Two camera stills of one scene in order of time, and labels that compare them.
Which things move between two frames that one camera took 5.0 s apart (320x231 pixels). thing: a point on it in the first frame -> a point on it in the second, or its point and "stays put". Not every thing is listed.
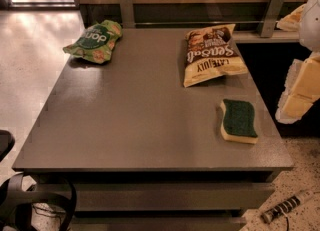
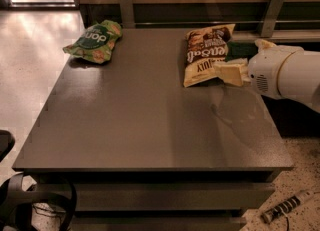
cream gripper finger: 306,90 -> 234,74
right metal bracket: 273,10 stays put
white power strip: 286,205 stays put
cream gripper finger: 291,22 -> 263,44
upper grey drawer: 163,197 stays put
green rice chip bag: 96,41 stays put
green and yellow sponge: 238,124 -> 241,49
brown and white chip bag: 212,52 stays put
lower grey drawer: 156,223 stays put
